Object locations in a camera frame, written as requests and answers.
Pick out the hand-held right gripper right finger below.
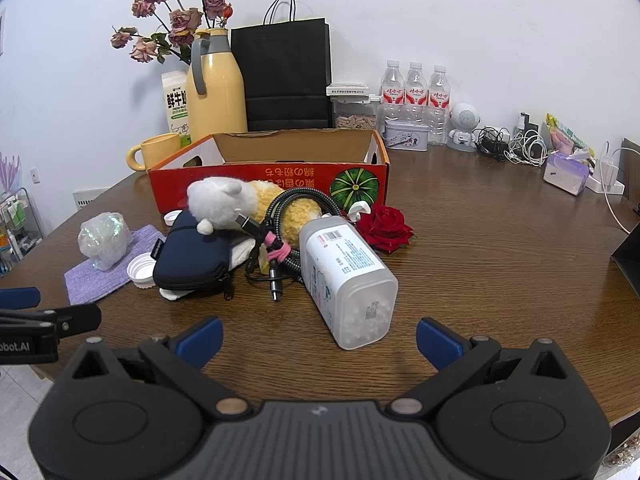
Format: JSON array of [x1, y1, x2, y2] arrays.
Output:
[[385, 317, 568, 418]]

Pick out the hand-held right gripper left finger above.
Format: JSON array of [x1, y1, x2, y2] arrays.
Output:
[[70, 316, 253, 417]]

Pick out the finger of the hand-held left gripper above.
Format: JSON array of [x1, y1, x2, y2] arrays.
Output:
[[0, 287, 41, 311], [0, 304, 102, 337]]

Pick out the purple cloth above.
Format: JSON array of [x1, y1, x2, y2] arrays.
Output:
[[64, 224, 166, 306]]

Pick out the white ridged bottle cap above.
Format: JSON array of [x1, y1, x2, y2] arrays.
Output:
[[126, 253, 156, 289]]

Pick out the iridescent plastic wrap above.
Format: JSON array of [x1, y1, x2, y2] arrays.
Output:
[[77, 211, 135, 272]]

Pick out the navy zip pouch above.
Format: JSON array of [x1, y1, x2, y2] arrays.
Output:
[[151, 210, 236, 301]]

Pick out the white plastic bottle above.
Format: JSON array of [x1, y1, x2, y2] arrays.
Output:
[[298, 215, 399, 351]]

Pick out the red artificial rose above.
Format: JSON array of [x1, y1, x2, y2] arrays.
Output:
[[355, 203, 415, 254]]

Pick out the white and yellow plush toy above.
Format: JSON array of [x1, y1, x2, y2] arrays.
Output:
[[159, 175, 325, 302]]

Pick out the braided cable with pink tie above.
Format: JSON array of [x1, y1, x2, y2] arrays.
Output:
[[260, 186, 351, 303]]

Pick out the red cardboard box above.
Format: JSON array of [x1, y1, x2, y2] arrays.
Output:
[[147, 129, 391, 215]]

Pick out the metal storage cart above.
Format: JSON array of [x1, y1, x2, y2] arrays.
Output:
[[0, 187, 43, 276]]

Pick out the small white plastic piece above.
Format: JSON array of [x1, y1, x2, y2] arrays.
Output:
[[342, 201, 373, 223]]

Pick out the yellow mug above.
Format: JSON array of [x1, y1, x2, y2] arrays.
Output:
[[125, 132, 182, 173]]

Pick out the black flat panel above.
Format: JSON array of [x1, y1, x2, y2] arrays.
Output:
[[610, 222, 640, 311]]

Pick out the purple tissue pack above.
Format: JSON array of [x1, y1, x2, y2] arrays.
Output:
[[542, 152, 591, 197]]

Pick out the grey tin box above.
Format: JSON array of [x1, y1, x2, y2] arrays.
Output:
[[383, 119, 430, 152]]

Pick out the white robot speaker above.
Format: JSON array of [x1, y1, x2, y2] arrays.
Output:
[[446, 102, 482, 152]]

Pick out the white milk carton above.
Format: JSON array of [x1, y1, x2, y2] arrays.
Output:
[[161, 71, 193, 148]]

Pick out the clear seed container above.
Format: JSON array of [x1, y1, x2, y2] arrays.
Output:
[[327, 92, 381, 131]]

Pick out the white charger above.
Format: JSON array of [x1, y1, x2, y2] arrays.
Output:
[[585, 152, 626, 196]]

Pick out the colourful snack bag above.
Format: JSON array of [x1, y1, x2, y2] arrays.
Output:
[[545, 112, 596, 158]]

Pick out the yellow thermos jug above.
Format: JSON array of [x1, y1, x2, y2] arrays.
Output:
[[186, 27, 249, 145]]

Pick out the dark brown object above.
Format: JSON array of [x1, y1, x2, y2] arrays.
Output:
[[622, 137, 640, 211]]

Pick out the flat white box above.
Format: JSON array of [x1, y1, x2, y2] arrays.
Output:
[[326, 81, 371, 97]]

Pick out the black paper bag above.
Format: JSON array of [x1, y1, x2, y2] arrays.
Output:
[[230, 0, 333, 132]]

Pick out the dried pink rose bouquet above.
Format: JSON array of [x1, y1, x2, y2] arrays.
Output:
[[111, 0, 233, 66]]

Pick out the purple wall decoration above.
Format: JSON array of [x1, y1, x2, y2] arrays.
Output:
[[0, 152, 21, 193]]

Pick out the black cable bundle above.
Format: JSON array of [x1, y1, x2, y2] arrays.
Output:
[[472, 126, 511, 162]]

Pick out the white cable bundle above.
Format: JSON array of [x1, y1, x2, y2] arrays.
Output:
[[502, 130, 548, 167]]

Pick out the white charging cable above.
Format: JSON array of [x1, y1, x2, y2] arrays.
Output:
[[602, 147, 640, 235]]

